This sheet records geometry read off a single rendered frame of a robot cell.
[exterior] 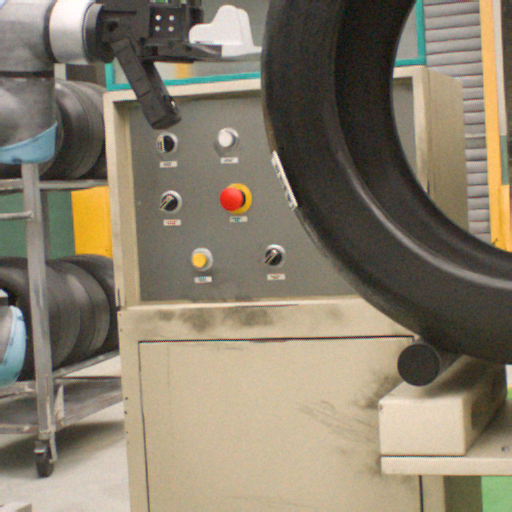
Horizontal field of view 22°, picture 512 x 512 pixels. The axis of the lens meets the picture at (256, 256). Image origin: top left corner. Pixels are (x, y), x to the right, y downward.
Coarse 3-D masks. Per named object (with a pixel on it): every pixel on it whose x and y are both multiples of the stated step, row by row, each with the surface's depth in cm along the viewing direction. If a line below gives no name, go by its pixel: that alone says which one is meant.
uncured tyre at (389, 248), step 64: (320, 0) 131; (384, 0) 157; (320, 64) 131; (384, 64) 158; (320, 128) 131; (384, 128) 159; (320, 192) 132; (384, 192) 159; (384, 256) 131; (448, 256) 157; (448, 320) 130
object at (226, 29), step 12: (228, 12) 145; (216, 24) 145; (228, 24) 145; (240, 24) 145; (192, 36) 146; (204, 36) 146; (216, 36) 145; (228, 36) 145; (240, 36) 145; (228, 48) 144; (240, 48) 144; (252, 48) 145; (252, 60) 146
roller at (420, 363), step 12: (408, 348) 135; (420, 348) 134; (432, 348) 135; (444, 348) 138; (408, 360) 135; (420, 360) 134; (432, 360) 134; (444, 360) 137; (456, 360) 146; (408, 372) 135; (420, 372) 134; (432, 372) 134; (420, 384) 135
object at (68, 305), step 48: (96, 96) 595; (96, 144) 569; (0, 192) 528; (48, 192) 576; (48, 240) 644; (0, 288) 565; (48, 288) 522; (96, 288) 571; (48, 336) 511; (96, 336) 565; (48, 384) 509; (96, 384) 622; (0, 432) 516; (48, 432) 510
